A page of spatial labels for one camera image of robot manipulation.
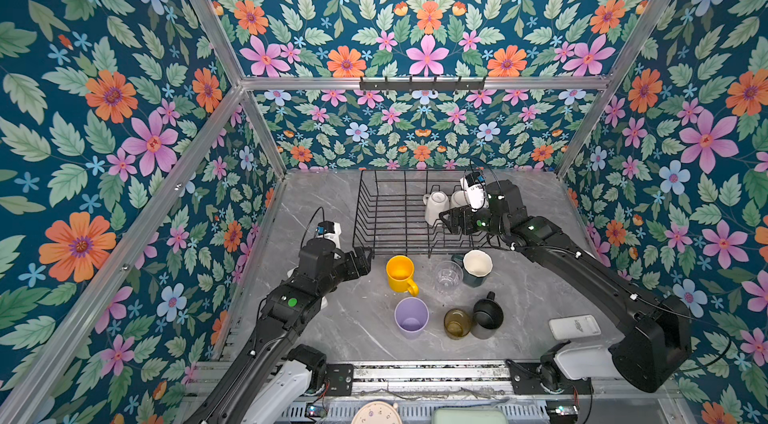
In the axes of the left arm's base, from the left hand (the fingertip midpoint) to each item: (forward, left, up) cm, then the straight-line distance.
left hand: (366, 247), depth 73 cm
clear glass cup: (-1, -23, -19) cm, 30 cm away
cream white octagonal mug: (+20, -21, -9) cm, 30 cm away
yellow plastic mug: (+2, -8, -20) cm, 22 cm away
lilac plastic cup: (-12, -11, -20) cm, 25 cm away
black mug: (-12, -32, -20) cm, 40 cm away
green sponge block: (-35, -22, -18) cm, 45 cm away
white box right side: (-17, -56, -21) cm, 62 cm away
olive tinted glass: (-14, -23, -21) cm, 34 cm away
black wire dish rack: (+25, -9, -20) cm, 33 cm away
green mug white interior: (+1, -32, -17) cm, 36 cm away
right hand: (+10, -23, +1) cm, 25 cm away
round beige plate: (-32, -1, -19) cm, 38 cm away
